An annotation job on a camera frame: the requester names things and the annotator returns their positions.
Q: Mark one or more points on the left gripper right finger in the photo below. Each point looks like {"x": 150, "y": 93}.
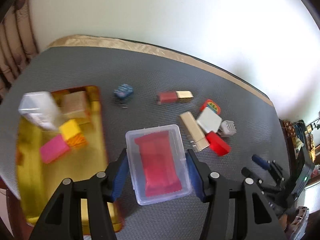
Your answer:
{"x": 201, "y": 177}

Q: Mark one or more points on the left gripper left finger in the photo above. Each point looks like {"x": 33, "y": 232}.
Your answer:
{"x": 112, "y": 180}

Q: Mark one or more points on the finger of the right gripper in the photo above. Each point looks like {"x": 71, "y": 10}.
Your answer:
{"x": 261, "y": 162}
{"x": 247, "y": 173}

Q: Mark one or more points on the red rectangular box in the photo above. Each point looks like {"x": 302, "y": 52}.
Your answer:
{"x": 217, "y": 144}

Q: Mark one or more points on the gold rectangular bar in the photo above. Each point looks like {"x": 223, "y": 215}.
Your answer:
{"x": 194, "y": 132}

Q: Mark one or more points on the clear box with pink packet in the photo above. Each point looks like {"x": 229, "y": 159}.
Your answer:
{"x": 157, "y": 164}

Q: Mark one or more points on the white wall charger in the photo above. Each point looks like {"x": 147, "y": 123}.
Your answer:
{"x": 209, "y": 121}

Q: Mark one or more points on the yellow cube box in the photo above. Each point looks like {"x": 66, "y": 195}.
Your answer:
{"x": 72, "y": 134}

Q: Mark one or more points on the pink rectangular block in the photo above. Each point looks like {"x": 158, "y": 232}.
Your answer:
{"x": 53, "y": 149}

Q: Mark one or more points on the red gold toffee tin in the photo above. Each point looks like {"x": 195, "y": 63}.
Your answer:
{"x": 36, "y": 180}

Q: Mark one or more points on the tan cardboard cube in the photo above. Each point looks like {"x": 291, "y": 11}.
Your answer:
{"x": 75, "y": 105}

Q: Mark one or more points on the grey honeycomb table mat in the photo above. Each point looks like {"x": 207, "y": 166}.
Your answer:
{"x": 258, "y": 132}

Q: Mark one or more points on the pink lip gloss gold cap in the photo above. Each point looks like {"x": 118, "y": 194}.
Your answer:
{"x": 178, "y": 96}

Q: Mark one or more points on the clear box with label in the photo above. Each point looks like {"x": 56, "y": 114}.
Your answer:
{"x": 40, "y": 109}

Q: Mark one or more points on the beige patterned curtain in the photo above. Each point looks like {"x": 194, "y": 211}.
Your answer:
{"x": 18, "y": 46}

